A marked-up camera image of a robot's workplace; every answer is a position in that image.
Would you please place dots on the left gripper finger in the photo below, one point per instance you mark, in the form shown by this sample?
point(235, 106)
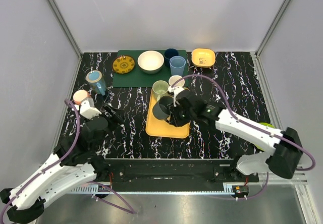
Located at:
point(108, 110)
point(119, 117)

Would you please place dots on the left aluminium frame post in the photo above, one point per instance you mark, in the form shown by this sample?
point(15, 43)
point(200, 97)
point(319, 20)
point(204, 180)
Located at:
point(67, 32)

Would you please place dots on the white bowl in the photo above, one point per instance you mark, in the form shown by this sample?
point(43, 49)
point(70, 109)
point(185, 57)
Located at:
point(150, 62)

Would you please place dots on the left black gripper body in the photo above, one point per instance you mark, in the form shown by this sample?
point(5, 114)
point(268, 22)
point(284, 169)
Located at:
point(106, 114)

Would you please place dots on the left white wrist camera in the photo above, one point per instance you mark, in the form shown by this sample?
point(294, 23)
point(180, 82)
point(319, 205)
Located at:
point(88, 109)

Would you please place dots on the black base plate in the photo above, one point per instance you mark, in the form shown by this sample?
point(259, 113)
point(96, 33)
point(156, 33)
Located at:
point(169, 175)

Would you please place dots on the aluminium frame post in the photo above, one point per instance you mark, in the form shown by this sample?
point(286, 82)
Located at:
point(67, 32)
point(277, 18)

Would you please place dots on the yellow square bowl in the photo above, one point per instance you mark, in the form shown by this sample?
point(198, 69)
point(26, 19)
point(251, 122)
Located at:
point(203, 58)

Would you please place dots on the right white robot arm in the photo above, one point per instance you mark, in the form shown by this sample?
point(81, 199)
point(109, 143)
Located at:
point(280, 150)

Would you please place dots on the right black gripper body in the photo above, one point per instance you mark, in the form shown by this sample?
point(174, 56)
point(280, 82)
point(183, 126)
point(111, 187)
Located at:
point(181, 117)

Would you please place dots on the orange plastic tray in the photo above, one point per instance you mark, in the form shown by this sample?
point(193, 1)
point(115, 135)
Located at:
point(158, 128)

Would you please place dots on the grey faceted mug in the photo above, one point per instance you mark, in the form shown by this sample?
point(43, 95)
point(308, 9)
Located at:
point(176, 81)

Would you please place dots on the pink mug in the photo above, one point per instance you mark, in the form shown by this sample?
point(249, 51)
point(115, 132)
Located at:
point(81, 96)

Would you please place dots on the dark blue cup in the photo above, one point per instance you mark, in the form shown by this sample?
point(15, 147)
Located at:
point(168, 54)

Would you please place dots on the light blue plastic cup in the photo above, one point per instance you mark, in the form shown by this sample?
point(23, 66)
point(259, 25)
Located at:
point(177, 65)

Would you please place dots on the sage green mug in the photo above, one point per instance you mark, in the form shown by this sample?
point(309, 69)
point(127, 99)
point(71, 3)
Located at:
point(160, 89)

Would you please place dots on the right aluminium frame post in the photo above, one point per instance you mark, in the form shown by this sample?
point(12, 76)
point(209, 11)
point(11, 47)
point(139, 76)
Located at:
point(277, 18)

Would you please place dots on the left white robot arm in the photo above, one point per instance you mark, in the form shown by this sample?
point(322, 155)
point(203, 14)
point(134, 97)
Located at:
point(73, 162)

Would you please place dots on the dark green mat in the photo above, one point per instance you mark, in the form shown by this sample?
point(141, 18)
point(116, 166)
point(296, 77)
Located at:
point(137, 78)

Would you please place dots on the yellow patterned plate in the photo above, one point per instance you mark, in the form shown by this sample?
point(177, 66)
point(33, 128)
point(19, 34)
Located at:
point(123, 64)

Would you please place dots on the blue mug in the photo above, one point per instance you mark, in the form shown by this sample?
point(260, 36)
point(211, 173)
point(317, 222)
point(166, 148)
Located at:
point(96, 81)

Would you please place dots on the dark teal mug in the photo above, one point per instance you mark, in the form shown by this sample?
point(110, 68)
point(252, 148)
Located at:
point(161, 110)

